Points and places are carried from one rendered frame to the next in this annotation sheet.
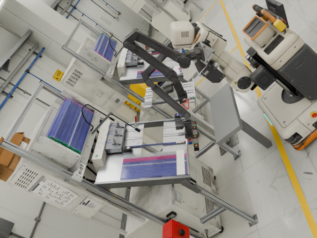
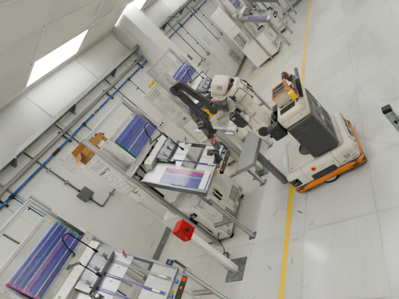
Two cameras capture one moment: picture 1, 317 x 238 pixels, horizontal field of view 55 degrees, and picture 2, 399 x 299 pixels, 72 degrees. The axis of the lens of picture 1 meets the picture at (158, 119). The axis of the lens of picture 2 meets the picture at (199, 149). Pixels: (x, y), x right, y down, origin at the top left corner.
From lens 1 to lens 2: 0.73 m
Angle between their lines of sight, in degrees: 12
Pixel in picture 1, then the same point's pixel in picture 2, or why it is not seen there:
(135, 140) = (180, 155)
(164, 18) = (255, 47)
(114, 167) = (158, 172)
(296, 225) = (275, 248)
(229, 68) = (252, 118)
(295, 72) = (300, 133)
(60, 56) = (158, 69)
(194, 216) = (209, 220)
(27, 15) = (136, 32)
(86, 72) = (163, 93)
